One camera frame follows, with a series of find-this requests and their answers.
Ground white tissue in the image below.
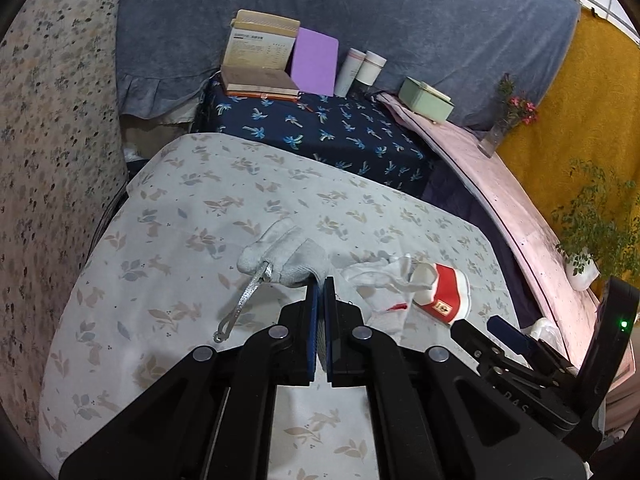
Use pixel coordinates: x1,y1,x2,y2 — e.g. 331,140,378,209
341,256,416,344

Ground grey drawstring pouch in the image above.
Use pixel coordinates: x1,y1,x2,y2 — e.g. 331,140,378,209
213,218,330,344

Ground pink cloth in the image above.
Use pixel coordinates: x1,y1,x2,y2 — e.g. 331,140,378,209
374,91,637,441

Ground floral grey tablecloth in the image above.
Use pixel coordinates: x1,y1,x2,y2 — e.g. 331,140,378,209
39,133,518,479

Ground green plant white pot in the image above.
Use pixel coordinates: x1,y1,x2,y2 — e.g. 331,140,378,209
552,159,639,292

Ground mustard yellow curtain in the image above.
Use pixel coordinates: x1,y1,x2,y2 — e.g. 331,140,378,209
494,6,640,302

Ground vase with pink flowers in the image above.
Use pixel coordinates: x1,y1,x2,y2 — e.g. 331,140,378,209
477,73,538,158

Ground navy floral cloth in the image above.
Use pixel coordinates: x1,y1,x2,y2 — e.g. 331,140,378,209
192,78,435,198

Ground speckled floral cloth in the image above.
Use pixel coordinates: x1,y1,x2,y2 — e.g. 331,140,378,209
1,0,126,452

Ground mint green box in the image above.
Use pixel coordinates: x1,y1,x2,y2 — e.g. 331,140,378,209
398,77,454,122

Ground white cylindrical jar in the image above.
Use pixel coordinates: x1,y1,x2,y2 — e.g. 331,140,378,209
355,51,386,87

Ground tall white tube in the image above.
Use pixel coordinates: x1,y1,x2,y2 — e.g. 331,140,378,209
334,48,366,98

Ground purple notebook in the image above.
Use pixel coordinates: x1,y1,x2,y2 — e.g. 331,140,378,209
291,27,340,96

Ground beige open box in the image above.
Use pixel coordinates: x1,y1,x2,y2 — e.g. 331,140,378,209
220,9,300,102

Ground blue-grey blanket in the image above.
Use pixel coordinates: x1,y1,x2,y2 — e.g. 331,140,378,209
116,0,579,130

